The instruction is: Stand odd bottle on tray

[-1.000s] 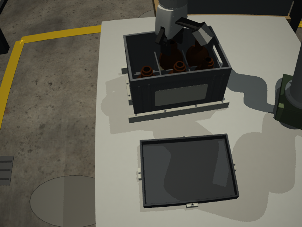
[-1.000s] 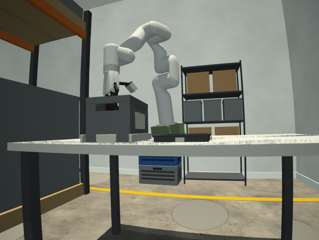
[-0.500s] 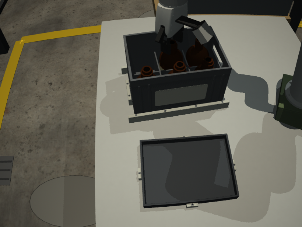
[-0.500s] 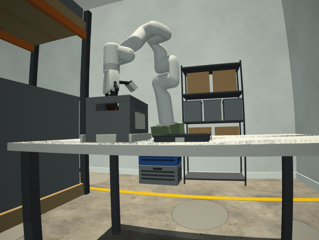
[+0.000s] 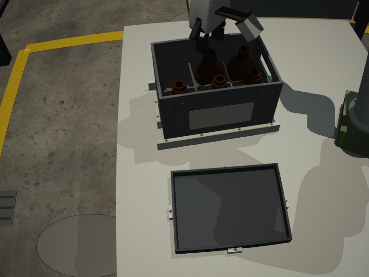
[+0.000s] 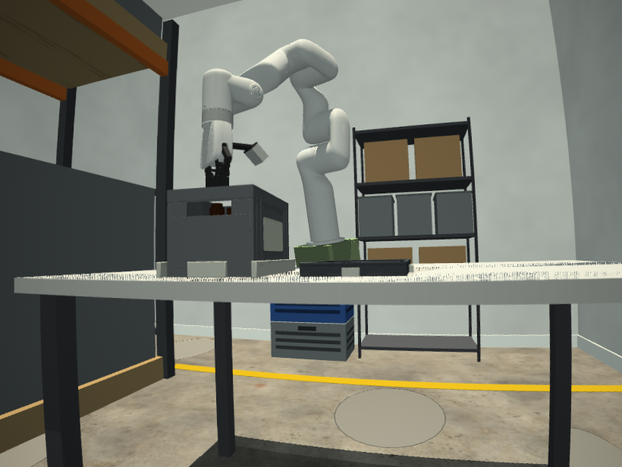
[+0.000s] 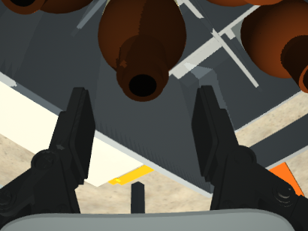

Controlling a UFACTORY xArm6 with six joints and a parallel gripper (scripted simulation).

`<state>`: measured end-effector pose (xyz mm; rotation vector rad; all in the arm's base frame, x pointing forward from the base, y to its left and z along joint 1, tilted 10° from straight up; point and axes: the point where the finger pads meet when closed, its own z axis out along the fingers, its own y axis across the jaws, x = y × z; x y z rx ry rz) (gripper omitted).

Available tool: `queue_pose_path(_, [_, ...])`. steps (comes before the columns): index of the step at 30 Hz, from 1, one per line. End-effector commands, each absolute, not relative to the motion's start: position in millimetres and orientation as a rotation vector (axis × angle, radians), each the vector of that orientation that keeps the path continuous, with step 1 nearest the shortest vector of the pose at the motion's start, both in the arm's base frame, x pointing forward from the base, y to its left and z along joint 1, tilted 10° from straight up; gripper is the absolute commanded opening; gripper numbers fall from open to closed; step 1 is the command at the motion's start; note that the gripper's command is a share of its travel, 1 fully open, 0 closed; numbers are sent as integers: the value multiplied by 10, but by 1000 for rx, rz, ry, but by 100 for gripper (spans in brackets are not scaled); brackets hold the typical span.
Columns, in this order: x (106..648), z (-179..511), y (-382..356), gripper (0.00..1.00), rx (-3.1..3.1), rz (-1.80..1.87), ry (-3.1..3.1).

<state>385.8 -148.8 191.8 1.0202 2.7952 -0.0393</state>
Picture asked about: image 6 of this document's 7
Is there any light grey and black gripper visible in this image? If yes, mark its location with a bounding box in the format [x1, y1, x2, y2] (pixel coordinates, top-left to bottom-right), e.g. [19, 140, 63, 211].
[200, 120, 234, 187]

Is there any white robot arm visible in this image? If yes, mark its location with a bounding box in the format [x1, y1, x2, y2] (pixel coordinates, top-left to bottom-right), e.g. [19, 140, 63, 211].
[202, 39, 350, 246]

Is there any dark grey divided crate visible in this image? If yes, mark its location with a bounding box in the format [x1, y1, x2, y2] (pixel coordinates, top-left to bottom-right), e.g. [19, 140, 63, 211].
[167, 184, 289, 277]

